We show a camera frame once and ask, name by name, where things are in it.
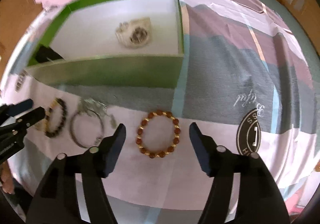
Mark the black gold bead bracelet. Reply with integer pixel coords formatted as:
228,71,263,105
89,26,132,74
43,97,69,139

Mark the silver bangle bracelet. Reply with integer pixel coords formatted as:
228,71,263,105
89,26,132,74
69,109,118,149

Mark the green jade pendant necklace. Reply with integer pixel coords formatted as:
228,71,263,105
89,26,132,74
77,97,109,116

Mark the red gold bead bracelet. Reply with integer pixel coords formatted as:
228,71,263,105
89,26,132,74
135,109,181,159

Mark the white wrist watch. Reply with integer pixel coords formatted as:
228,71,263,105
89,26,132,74
116,17,152,49

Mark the person's left hand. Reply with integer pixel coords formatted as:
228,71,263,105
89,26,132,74
1,161,14,194

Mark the black object in box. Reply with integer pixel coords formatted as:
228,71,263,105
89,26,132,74
35,45,63,63

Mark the wooden bed headboard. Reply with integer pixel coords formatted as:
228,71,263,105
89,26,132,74
1,0,42,74

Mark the patchwork pink grey bedsheet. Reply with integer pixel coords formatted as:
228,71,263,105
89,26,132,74
1,0,319,223

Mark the green cardboard box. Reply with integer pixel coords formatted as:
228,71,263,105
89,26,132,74
26,0,184,88

